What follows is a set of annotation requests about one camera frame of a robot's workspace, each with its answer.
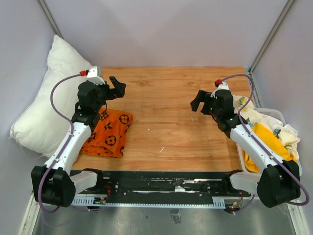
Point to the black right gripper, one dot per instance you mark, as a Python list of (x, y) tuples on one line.
[(203, 97)]

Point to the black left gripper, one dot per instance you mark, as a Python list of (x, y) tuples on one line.
[(119, 88)]

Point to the orange patterned pillowcase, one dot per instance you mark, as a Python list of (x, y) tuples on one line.
[(109, 137)]

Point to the white pillow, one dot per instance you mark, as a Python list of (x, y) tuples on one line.
[(40, 128)]

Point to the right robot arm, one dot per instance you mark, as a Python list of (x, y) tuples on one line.
[(278, 179)]

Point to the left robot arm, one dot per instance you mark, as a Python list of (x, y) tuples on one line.
[(52, 182)]

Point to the white plastic laundry basket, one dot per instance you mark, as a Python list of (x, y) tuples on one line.
[(276, 112)]

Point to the yellow cloth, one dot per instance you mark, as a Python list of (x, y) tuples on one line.
[(272, 142)]

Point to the white cartoon print cloth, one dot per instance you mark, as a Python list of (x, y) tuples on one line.
[(242, 102)]

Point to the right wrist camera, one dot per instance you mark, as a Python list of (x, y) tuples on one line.
[(220, 85)]

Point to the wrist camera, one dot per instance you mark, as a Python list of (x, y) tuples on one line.
[(220, 85), (94, 75)]

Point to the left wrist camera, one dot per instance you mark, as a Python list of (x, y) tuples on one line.
[(94, 75)]

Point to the right aluminium frame post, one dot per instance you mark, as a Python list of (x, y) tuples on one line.
[(272, 33)]

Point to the aluminium frame post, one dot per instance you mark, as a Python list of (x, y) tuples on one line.
[(49, 17), (272, 33)]

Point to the left aluminium frame post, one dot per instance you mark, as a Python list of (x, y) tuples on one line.
[(49, 17)]

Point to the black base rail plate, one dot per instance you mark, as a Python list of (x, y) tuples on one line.
[(179, 186)]

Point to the grey slotted cable duct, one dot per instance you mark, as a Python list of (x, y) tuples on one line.
[(205, 203)]

